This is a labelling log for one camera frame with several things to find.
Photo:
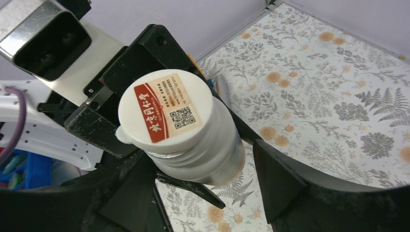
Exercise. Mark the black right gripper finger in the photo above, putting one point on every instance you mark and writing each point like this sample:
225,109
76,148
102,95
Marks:
245,131
118,197
198,189
326,205

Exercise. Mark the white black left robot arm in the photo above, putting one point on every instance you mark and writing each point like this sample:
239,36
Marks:
84,135

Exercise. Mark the white orange pill bottle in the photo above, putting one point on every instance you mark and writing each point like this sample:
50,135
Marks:
217,159

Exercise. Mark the grey cylindrical tool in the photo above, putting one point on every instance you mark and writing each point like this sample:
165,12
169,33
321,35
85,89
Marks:
223,90

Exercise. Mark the floral patterned table mat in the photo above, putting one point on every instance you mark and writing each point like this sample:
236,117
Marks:
321,97

